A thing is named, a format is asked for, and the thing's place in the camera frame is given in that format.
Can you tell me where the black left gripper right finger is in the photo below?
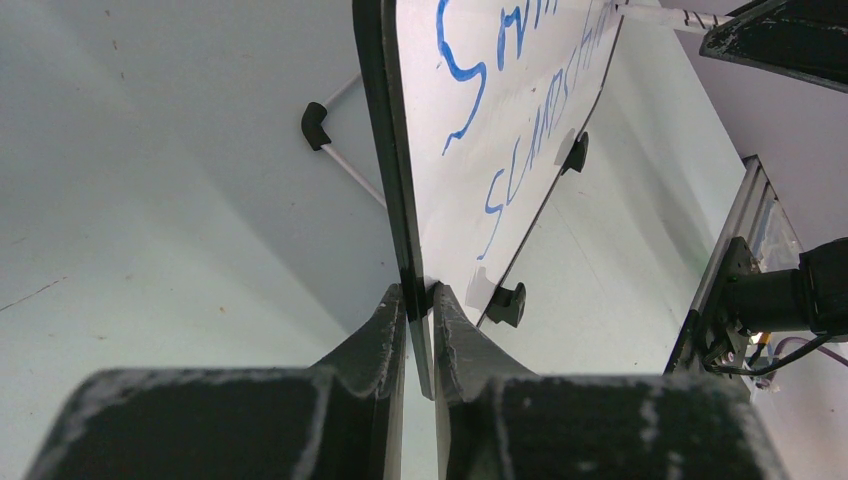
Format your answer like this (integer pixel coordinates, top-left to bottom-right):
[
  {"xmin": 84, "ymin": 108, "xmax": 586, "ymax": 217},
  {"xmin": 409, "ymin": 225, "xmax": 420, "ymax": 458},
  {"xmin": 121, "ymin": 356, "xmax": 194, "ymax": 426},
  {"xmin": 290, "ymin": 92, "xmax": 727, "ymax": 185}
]
[{"xmin": 431, "ymin": 283, "xmax": 787, "ymax": 479}]

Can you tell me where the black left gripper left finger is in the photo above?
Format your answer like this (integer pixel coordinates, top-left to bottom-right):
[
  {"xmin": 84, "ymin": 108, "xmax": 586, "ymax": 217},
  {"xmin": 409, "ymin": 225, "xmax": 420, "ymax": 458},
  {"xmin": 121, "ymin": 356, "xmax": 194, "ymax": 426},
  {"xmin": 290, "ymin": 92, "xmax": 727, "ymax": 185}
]
[{"xmin": 28, "ymin": 284, "xmax": 406, "ymax": 479}]

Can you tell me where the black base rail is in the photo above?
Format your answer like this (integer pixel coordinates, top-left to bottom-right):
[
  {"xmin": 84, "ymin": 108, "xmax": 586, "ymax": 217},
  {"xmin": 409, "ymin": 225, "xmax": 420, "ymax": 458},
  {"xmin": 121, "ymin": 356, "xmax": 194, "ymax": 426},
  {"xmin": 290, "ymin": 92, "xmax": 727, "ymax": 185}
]
[{"xmin": 663, "ymin": 237, "xmax": 759, "ymax": 404}]

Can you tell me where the blue whiteboard marker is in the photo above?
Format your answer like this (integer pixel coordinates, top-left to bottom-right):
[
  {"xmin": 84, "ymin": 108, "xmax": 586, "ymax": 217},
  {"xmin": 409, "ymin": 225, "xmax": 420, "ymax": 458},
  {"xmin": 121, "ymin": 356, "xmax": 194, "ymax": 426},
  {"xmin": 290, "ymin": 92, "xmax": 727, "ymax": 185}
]
[{"xmin": 614, "ymin": 3, "xmax": 733, "ymax": 35}]

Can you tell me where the small black framed whiteboard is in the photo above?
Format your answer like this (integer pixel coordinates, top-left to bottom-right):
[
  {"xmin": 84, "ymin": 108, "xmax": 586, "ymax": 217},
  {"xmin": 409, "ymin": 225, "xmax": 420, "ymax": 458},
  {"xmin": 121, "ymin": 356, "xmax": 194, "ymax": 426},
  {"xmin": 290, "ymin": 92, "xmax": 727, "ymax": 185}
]
[{"xmin": 352, "ymin": 1, "xmax": 624, "ymax": 398}]

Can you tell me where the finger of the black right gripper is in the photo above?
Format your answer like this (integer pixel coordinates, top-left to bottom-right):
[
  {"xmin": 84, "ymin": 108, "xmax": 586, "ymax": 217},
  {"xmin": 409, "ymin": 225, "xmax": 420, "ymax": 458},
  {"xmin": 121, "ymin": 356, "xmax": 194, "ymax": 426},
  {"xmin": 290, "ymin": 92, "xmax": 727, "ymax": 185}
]
[{"xmin": 699, "ymin": 0, "xmax": 847, "ymax": 93}]

